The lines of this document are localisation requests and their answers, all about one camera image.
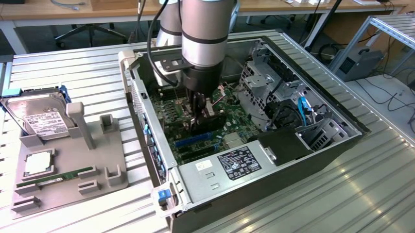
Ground silver chipset heatsink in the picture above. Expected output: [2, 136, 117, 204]
[223, 133, 246, 149]

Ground graphics card with metal bracket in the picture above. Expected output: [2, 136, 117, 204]
[182, 113, 229, 136]

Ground wooden desk white legs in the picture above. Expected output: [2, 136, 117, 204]
[0, 0, 163, 56]
[235, 0, 409, 47]

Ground aluminium slat frame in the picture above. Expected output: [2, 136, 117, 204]
[327, 13, 415, 73]

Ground black wire bundle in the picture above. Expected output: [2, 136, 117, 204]
[263, 99, 302, 131]

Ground green RAM stick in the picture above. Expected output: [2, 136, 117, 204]
[17, 169, 82, 187]

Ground CPU socket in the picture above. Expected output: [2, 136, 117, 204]
[181, 98, 193, 115]

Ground grey box device with handle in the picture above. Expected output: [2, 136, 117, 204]
[334, 47, 386, 82]

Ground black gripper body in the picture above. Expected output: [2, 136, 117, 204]
[182, 62, 225, 96]

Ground black camera cable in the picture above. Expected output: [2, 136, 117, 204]
[147, 0, 181, 86]

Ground black expansion slot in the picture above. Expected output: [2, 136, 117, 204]
[178, 145, 215, 156]
[181, 150, 218, 164]

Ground light blue cable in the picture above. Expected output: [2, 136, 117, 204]
[51, 0, 87, 10]

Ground silver CPU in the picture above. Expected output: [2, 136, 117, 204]
[25, 151, 55, 175]

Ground grey parts rack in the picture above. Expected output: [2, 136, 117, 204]
[10, 101, 131, 220]

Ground low metal disk bay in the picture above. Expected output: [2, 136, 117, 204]
[297, 118, 363, 152]

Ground hard disk with blue caddy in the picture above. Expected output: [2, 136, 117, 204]
[0, 82, 73, 141]

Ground grey hanging cable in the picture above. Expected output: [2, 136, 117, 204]
[129, 0, 146, 44]

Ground black plastic shroud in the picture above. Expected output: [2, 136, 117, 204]
[249, 127, 314, 167]

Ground grey power supply unit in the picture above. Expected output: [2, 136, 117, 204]
[178, 143, 279, 203]

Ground blue expansion slot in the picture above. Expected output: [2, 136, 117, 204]
[175, 133, 214, 146]

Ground open black PC case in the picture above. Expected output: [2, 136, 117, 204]
[117, 35, 373, 233]

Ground black stand pole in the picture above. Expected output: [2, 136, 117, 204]
[303, 0, 345, 51]

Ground green motherboard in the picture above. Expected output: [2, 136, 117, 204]
[147, 80, 263, 166]

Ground blue wire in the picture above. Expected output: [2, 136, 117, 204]
[297, 96, 314, 127]

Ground tall metal disk bay cage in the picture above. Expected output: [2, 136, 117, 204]
[239, 40, 313, 129]

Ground black office chair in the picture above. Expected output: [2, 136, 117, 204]
[54, 23, 127, 48]

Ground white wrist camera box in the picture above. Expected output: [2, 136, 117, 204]
[154, 58, 193, 87]

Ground coiled black cable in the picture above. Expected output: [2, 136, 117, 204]
[319, 43, 341, 61]

